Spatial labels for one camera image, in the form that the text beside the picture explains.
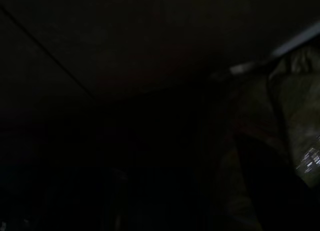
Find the olive green cloth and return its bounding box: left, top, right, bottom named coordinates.
left=224, top=43, right=320, bottom=189

